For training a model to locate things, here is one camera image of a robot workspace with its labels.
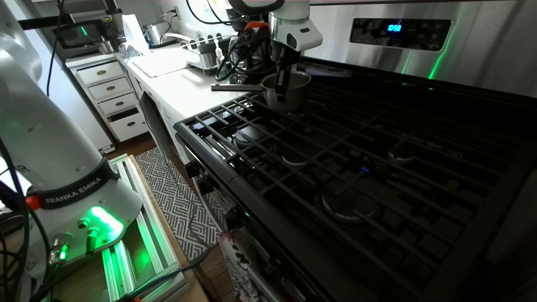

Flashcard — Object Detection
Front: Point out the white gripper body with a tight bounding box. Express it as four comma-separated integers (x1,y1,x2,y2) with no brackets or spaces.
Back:
267,11,326,53

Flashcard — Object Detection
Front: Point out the silver pot with long handle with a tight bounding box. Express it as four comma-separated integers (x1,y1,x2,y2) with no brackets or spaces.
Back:
210,70,314,114

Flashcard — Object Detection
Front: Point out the black coffee maker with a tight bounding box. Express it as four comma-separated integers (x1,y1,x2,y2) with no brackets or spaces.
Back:
225,38,282,85

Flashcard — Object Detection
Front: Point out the small black burner cap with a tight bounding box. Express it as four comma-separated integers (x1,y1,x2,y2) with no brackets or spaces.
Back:
234,124,269,149

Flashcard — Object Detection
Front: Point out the grey utensil container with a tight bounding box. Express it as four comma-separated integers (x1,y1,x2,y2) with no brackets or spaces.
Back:
197,38,219,72

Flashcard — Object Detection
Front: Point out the white cutting board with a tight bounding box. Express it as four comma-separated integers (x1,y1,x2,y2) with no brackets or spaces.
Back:
130,48,195,80

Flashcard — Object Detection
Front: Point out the black stove knob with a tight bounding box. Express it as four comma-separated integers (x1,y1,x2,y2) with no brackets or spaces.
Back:
224,206,249,231
197,174,219,196
185,159,204,179

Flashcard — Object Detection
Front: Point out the silver kettle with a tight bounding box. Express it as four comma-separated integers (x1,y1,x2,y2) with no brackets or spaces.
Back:
143,21,173,48

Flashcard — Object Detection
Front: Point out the silver-rimmed burner cap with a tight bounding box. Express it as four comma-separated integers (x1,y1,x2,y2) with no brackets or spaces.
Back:
388,139,433,164

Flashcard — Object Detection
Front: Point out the large round burner cap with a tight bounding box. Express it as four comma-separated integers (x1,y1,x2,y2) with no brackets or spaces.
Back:
321,177,385,224

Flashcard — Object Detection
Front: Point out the black cast iron stove grate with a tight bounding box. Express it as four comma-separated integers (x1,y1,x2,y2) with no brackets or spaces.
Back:
183,72,534,298

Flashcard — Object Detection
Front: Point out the grey patterned floor rug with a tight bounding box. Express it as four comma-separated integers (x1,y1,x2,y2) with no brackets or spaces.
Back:
135,147,225,263

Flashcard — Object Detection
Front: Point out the white drawer cabinet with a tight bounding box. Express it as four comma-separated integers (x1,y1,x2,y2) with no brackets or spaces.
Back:
66,53,152,144

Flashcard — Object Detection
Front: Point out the stainless steel gas range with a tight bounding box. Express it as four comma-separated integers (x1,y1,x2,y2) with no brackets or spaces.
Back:
173,0,537,302

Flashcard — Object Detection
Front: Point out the black and white patterned towel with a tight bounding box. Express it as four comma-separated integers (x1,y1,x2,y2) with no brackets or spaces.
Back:
217,229,282,302

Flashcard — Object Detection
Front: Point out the black box with green light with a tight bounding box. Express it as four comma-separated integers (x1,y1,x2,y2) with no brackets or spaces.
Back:
52,21,106,57

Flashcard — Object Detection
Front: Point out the black mounting bar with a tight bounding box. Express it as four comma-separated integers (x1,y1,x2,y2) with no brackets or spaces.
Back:
7,11,76,31

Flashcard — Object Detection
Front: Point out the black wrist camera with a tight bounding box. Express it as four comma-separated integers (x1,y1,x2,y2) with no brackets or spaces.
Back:
239,18,272,57

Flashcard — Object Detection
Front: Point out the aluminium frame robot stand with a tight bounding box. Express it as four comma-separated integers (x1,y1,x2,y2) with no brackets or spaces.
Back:
99,152,190,302

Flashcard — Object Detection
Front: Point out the thin black hanging cable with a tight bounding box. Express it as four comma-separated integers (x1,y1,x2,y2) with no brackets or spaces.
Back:
44,36,61,102

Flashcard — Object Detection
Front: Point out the black floor cable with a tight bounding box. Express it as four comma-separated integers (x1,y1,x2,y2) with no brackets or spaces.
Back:
130,244,215,302

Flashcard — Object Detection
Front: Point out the black cable with red connector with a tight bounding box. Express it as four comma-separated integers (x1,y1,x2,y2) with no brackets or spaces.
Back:
0,139,44,214

